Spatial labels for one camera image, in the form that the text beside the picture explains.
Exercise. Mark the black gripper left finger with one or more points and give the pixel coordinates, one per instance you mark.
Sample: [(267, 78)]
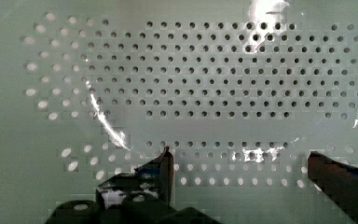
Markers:
[(140, 197)]

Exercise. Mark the green perforated strainer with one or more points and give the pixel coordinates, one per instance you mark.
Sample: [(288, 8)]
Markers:
[(241, 92)]

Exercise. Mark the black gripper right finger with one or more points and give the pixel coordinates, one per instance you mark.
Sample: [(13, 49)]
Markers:
[(337, 180)]

